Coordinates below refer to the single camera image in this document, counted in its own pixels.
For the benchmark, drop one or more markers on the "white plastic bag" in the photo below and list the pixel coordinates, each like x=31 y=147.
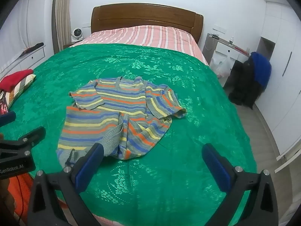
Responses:
x=219 y=67

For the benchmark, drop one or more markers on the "white wall drawer shelf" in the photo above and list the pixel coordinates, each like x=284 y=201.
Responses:
x=30 y=58

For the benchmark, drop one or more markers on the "small white fan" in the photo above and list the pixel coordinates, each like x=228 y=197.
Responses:
x=76 y=33

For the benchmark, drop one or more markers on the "wooden headboard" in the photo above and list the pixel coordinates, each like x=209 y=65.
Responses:
x=145 y=16

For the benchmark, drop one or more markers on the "black clothing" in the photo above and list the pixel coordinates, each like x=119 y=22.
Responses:
x=243 y=87

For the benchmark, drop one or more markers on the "black item on shelf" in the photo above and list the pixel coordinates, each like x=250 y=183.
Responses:
x=33 y=47

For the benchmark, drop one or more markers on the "red cloth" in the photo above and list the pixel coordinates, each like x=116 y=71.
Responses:
x=14 y=78

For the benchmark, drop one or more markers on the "red black box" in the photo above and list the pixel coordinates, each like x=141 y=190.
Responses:
x=3 y=106

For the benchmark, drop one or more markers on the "striped pillow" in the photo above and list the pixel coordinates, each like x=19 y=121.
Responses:
x=21 y=89

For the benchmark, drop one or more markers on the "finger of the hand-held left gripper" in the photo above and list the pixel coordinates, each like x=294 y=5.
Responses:
x=33 y=134
x=7 y=120

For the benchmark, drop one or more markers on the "striped knit sweater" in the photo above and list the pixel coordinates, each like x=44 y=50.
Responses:
x=122 y=98

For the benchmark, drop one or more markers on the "pink striped bed sheet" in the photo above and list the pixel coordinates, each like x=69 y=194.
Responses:
x=141 y=35

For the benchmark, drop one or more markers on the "white desk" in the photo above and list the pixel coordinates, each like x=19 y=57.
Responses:
x=225 y=49

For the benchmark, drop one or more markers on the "green floral blanket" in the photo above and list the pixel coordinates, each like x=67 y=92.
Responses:
x=176 y=75

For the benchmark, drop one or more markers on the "orange cloth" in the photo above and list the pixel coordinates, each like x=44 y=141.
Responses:
x=21 y=193

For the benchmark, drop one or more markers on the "beige curtain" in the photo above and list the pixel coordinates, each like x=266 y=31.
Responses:
x=61 y=16

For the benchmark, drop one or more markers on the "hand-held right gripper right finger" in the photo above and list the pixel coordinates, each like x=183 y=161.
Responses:
x=215 y=167

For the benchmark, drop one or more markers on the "small bottle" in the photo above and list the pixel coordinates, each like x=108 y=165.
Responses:
x=231 y=41

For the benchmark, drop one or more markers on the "white wardrobe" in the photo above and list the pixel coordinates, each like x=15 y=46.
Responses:
x=282 y=63

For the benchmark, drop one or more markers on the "blue garment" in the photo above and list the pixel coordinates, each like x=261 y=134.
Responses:
x=261 y=68

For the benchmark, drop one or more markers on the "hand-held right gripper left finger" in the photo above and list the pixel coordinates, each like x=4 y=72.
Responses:
x=90 y=162

